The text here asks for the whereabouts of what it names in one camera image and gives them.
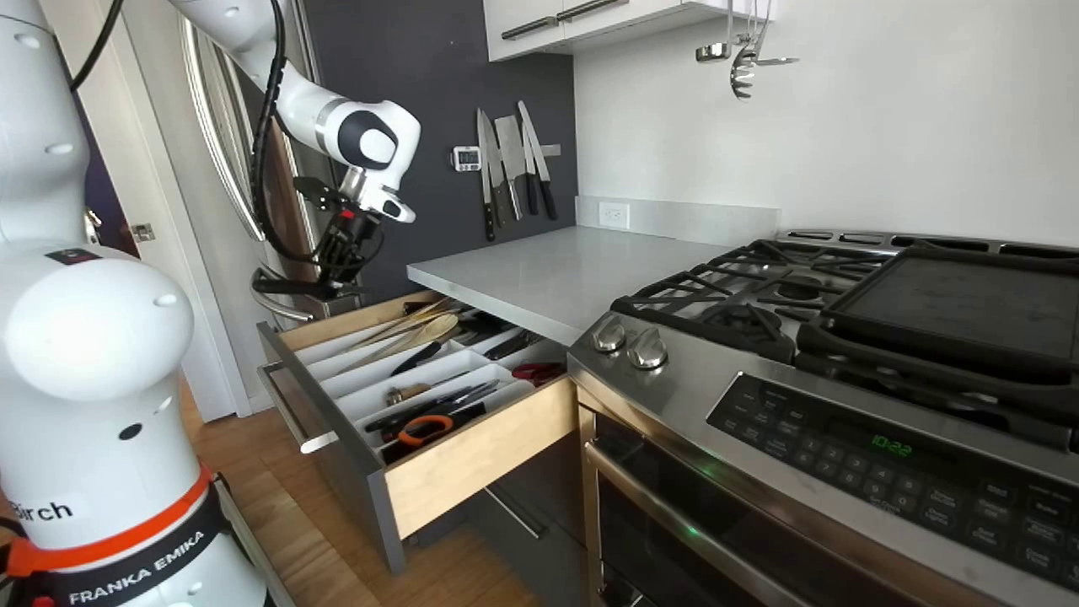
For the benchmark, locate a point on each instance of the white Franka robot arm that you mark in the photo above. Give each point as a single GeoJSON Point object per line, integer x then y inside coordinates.
{"type": "Point", "coordinates": [110, 501]}

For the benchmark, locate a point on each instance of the white wall thermostat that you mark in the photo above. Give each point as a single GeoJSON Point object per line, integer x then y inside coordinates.
{"type": "Point", "coordinates": [465, 161]}

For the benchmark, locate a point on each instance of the red handled tool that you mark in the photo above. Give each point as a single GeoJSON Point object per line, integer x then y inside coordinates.
{"type": "Point", "coordinates": [536, 371]}

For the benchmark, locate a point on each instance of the wall knife left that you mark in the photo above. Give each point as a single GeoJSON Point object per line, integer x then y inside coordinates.
{"type": "Point", "coordinates": [490, 221]}

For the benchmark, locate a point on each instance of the stainless steel refrigerator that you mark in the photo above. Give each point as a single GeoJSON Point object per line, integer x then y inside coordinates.
{"type": "Point", "coordinates": [236, 190]}

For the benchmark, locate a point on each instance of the wooden spatula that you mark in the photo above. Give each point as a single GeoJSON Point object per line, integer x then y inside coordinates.
{"type": "Point", "coordinates": [409, 333]}

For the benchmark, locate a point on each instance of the black cream spreader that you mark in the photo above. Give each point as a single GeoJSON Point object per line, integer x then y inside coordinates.
{"type": "Point", "coordinates": [428, 352]}

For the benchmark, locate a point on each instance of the white wall outlet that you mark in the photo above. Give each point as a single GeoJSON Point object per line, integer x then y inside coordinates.
{"type": "Point", "coordinates": [614, 214]}

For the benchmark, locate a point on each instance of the wall knife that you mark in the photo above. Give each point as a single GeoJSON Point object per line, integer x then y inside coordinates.
{"type": "Point", "coordinates": [536, 166]}
{"type": "Point", "coordinates": [490, 221]}

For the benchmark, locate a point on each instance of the white upper cabinet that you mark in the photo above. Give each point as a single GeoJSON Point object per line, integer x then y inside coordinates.
{"type": "Point", "coordinates": [520, 27]}

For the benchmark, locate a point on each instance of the white cutlery tray organizer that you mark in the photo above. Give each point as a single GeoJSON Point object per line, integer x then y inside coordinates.
{"type": "Point", "coordinates": [460, 382]}

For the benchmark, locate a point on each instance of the stove knob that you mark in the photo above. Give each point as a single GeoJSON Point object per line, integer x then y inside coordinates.
{"type": "Point", "coordinates": [648, 352]}
{"type": "Point", "coordinates": [609, 335]}

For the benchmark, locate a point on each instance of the hanging metal measuring cup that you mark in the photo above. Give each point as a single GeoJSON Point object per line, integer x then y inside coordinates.
{"type": "Point", "coordinates": [741, 44]}

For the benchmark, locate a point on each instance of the left stove knob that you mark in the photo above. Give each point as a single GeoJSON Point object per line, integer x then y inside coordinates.
{"type": "Point", "coordinates": [609, 335]}

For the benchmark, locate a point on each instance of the right stove knob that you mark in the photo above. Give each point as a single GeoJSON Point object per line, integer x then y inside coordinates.
{"type": "Point", "coordinates": [648, 352]}

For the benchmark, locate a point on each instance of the stainless steel gas stove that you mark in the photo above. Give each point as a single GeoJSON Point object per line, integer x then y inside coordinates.
{"type": "Point", "coordinates": [773, 464]}

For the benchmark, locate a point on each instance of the black cast iron griddle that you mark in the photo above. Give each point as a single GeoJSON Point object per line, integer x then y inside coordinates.
{"type": "Point", "coordinates": [977, 310]}

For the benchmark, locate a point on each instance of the wall knife right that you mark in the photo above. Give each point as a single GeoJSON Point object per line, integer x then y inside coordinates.
{"type": "Point", "coordinates": [536, 166]}

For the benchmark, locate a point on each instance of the open wooden kitchen drawer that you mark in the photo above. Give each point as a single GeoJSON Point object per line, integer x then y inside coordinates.
{"type": "Point", "coordinates": [394, 501]}

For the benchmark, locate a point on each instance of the orange handled scissors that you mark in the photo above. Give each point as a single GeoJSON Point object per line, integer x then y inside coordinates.
{"type": "Point", "coordinates": [421, 428]}

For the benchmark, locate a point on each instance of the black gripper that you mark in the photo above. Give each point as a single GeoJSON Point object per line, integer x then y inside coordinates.
{"type": "Point", "coordinates": [348, 239]}

